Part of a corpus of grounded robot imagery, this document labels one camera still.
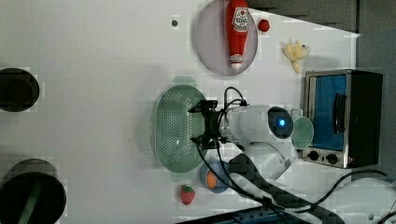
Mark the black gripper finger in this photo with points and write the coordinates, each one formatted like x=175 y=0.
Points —
x=198 y=107
x=199 y=141

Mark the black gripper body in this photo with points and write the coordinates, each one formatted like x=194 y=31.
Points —
x=212 y=117

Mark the green plastic strainer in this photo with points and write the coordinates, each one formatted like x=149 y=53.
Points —
x=173 y=127

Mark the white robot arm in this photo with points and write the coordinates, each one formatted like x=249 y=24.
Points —
x=263 y=135

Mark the blue bowl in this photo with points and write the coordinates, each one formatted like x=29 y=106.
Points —
x=217 y=168

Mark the orange toy fruit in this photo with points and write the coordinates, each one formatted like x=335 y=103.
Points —
x=211 y=180

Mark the red strawberry with leaves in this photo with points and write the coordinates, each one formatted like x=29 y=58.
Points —
x=186 y=194

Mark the grey round plate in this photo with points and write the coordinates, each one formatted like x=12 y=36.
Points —
x=212 y=44

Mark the green mug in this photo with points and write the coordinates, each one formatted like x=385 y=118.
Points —
x=303 y=129

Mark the red ketchup bottle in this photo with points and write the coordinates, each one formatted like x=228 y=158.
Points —
x=237 y=31

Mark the black toaster oven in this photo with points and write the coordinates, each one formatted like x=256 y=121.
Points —
x=345 y=109

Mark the black utensil cup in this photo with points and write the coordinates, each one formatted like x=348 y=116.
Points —
x=18 y=184

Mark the green spatula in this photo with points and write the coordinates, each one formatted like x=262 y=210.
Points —
x=31 y=203

